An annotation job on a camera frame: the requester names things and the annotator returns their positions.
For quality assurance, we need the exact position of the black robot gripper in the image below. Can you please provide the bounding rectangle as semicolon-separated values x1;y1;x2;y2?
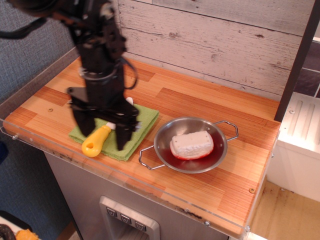
67;69;139;151

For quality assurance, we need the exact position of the yellow handled toy knife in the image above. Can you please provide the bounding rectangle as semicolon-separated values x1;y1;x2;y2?
81;96;135;158

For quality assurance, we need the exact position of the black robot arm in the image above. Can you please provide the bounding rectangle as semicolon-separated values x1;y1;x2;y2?
0;0;139;150

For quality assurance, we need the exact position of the green folded cloth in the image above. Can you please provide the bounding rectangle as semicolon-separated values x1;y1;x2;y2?
68;103;160;162

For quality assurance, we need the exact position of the grey toy fridge cabinet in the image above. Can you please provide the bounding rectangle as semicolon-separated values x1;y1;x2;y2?
46;153;228;240

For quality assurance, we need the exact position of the white red toy food piece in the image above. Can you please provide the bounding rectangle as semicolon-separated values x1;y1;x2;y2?
169;131;214;160

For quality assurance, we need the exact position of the clear acrylic table guard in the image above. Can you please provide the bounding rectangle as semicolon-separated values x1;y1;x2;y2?
4;116;280;239

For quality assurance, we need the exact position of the silver dispenser button panel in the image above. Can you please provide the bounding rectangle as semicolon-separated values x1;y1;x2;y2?
99;196;161;240

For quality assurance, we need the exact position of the orange object bottom left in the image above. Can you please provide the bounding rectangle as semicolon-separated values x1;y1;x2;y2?
15;229;40;240

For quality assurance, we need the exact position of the dark woven object bottom left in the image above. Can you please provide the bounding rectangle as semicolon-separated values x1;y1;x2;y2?
0;224;16;240

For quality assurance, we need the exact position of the white toy sink unit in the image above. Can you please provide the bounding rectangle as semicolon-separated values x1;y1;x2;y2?
266;92;320;201

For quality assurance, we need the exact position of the silver metal bowl with handles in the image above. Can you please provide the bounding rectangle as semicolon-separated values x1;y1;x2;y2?
138;116;239;174

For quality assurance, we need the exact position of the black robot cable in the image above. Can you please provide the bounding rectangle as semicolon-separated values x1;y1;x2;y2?
0;17;48;40

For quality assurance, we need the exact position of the dark right shelf post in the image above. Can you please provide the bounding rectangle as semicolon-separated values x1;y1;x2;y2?
274;0;320;122

